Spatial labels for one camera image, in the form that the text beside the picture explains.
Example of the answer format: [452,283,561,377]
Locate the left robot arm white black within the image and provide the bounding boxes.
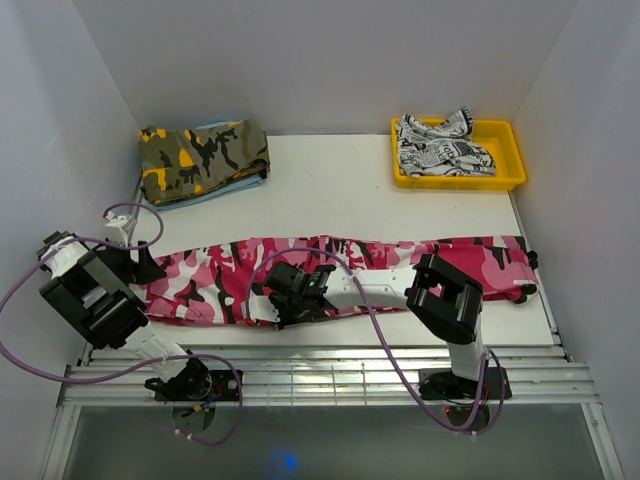
[37,231,213,401]

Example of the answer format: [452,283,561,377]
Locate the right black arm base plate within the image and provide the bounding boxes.
[418,367,512,401]

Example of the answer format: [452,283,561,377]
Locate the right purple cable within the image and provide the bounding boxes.
[244,247,506,437]

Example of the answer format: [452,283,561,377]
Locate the aluminium frame rail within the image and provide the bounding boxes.
[58,346,599,407]

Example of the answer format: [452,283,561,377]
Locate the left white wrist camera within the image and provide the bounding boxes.
[104,211,137,246]

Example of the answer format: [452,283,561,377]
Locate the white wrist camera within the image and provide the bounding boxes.
[244,294,280,324]
[104,211,137,246]

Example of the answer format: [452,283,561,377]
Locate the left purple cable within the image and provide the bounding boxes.
[0,201,245,447]

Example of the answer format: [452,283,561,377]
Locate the purple cable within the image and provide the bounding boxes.
[244,247,506,437]
[0,201,245,447]

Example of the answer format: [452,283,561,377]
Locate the green camouflage folded trousers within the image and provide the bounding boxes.
[138,119,270,208]

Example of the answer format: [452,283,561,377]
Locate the white black newsprint trousers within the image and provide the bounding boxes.
[395,107,497,178]

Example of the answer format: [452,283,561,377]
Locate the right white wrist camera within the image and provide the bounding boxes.
[244,294,280,324]

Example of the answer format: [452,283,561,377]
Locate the yellow plastic tray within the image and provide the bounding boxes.
[390,117,527,192]

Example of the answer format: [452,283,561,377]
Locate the light blue folded garment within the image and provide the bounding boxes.
[158,118,270,209]

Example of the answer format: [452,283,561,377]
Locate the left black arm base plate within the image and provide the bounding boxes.
[144,369,240,402]

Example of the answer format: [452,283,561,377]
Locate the pink camouflage trousers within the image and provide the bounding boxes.
[143,233,539,327]

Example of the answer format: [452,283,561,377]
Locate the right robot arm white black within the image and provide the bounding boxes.
[245,254,488,400]

